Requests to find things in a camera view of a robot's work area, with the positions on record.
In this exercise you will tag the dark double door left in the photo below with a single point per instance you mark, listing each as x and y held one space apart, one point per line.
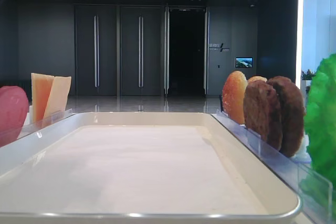
96 50

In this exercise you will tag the white rectangular tray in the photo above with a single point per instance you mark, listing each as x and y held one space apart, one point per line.
123 167

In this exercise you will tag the orange cheese slice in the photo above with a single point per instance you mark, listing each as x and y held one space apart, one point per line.
41 87

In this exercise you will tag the golden bun top left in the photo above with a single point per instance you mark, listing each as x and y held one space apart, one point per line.
233 96

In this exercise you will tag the dark double door middle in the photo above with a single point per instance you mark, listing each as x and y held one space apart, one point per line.
141 51

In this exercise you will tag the clear acrylic rail right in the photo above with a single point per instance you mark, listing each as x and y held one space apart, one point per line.
278 161

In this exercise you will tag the potted flower plant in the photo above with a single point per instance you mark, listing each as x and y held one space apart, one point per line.
307 75

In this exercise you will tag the wall display screen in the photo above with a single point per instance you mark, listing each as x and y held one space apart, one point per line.
244 62

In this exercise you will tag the pale yellow cheese slice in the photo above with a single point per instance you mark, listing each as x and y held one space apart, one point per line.
58 96

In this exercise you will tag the golden bun top right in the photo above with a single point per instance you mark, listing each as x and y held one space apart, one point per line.
257 78

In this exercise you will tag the brown meat patty right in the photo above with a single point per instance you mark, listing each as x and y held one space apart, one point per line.
292 113

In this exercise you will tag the clear acrylic rail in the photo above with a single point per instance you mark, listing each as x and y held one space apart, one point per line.
39 127
278 161

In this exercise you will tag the brown meat patty left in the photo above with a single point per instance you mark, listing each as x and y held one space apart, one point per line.
262 112

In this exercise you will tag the golden bun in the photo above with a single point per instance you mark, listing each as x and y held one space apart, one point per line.
233 96
257 78

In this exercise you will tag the dark double door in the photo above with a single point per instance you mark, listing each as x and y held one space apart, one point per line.
96 50
141 51

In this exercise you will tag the green lettuce leaf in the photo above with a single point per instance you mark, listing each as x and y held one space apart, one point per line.
319 123

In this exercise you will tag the red tomato slice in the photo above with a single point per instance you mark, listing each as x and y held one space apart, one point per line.
14 108

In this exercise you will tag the clear acrylic rail left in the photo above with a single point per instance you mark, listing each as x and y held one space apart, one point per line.
39 127

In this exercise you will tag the brown meat patty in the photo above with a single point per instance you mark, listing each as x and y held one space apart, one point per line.
292 113
262 112

